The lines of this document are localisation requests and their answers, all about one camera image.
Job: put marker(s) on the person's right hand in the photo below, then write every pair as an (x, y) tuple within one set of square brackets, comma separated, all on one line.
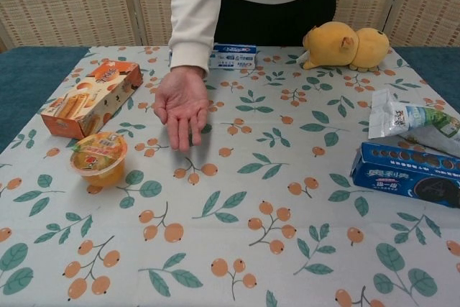
[(183, 102)]

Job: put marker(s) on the orange jelly cup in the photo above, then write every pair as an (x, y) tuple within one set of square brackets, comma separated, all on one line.
[(98, 159)]

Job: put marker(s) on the person's white sleeved forearm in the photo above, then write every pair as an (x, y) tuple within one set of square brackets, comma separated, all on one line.
[(196, 16)]

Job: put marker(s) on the blue white toothpaste box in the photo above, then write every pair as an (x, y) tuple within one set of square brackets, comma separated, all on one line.
[(235, 56)]

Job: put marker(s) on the orange biscuit roll box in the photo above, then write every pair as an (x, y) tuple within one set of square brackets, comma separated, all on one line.
[(97, 98)]

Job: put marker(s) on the floral leaf fruit tablecloth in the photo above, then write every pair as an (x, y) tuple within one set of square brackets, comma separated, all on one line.
[(251, 231)]

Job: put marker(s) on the yellow plush toy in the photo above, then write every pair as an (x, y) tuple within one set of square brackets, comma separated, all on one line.
[(341, 44)]

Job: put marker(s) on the white crumpled snack bag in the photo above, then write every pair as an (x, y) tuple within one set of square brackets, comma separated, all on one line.
[(406, 116)]

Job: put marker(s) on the blue Oreo cookie box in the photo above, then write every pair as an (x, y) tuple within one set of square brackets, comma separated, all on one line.
[(402, 174)]

